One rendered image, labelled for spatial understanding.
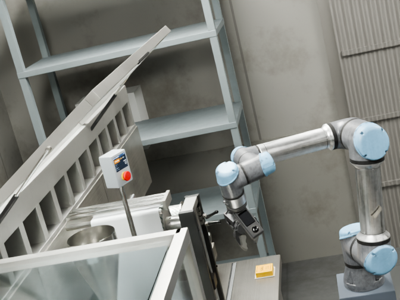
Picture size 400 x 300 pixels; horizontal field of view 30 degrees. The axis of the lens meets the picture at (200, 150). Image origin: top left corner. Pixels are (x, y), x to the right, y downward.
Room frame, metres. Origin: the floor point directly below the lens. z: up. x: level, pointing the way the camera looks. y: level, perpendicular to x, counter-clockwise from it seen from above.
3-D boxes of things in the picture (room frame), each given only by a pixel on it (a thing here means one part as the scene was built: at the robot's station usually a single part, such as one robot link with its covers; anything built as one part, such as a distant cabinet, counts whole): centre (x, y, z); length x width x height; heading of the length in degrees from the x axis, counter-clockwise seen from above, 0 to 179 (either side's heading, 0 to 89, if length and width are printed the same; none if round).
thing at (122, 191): (2.15, 0.26, 1.51); 0.02 x 0.02 x 0.20
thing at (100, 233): (1.99, 0.36, 1.50); 0.14 x 0.14 x 0.06
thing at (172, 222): (2.43, 0.14, 1.34); 0.06 x 0.06 x 0.06; 79
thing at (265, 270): (2.79, -0.14, 0.91); 0.07 x 0.07 x 0.02; 79
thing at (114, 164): (2.14, 0.25, 1.66); 0.07 x 0.07 x 0.10; 54
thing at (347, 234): (2.52, -0.48, 1.07); 0.13 x 0.12 x 0.14; 12
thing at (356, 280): (2.52, -0.48, 0.95); 0.15 x 0.15 x 0.10
